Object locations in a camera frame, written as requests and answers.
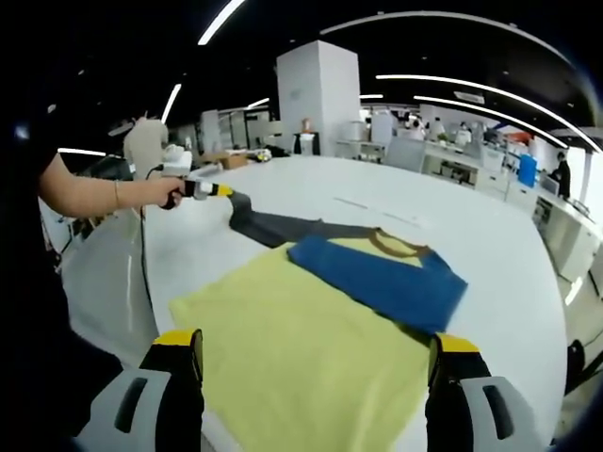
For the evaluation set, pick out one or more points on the person's black shirt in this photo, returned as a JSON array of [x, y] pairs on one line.
[[28, 282]]

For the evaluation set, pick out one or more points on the yellow black toy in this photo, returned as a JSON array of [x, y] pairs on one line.
[[263, 156]]

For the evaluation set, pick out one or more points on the grey low table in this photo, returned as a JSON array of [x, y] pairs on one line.
[[108, 282]]

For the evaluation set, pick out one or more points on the cardboard box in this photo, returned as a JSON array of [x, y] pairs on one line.
[[233, 161]]

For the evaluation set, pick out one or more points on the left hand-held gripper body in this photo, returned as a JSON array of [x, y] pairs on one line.
[[178, 162]]

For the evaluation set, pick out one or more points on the long white counter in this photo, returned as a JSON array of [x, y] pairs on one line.
[[570, 235]]

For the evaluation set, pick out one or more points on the person's left hand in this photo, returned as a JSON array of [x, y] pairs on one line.
[[167, 193]]

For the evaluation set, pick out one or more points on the yellow long-sleeved garment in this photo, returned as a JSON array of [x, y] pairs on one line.
[[306, 353]]

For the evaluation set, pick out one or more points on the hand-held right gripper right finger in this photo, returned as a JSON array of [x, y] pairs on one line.
[[476, 405]]

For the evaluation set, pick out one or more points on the curved ceiling light strip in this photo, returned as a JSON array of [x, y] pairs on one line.
[[424, 78], [447, 102]]

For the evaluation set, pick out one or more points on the white square pillar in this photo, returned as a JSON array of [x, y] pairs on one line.
[[318, 99]]

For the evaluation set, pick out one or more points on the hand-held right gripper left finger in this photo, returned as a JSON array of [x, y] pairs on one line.
[[141, 405]]

